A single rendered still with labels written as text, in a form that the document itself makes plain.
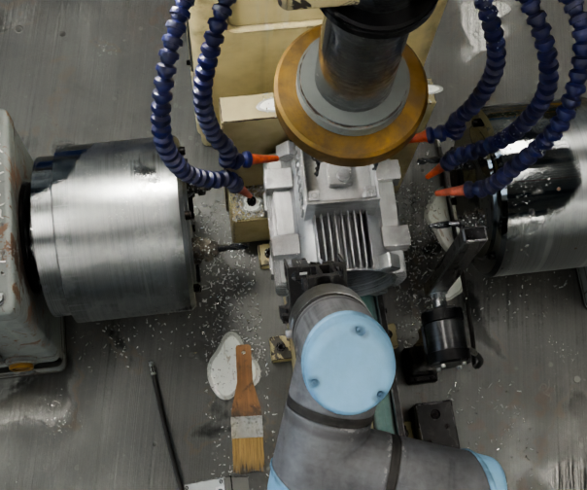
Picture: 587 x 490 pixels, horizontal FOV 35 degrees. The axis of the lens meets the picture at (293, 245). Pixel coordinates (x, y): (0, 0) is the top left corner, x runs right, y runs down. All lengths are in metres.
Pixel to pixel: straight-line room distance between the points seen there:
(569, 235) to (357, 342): 0.51
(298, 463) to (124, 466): 0.61
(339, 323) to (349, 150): 0.24
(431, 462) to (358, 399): 0.11
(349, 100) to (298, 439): 0.37
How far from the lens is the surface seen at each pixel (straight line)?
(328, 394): 0.89
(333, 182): 1.26
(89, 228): 1.21
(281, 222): 1.30
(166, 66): 1.00
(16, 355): 1.44
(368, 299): 1.43
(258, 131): 1.31
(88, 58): 1.73
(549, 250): 1.32
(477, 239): 1.13
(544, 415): 1.58
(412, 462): 0.95
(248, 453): 1.49
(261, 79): 1.43
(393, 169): 1.33
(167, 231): 1.20
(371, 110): 1.05
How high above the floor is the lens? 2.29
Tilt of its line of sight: 71 degrees down
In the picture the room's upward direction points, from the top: 9 degrees clockwise
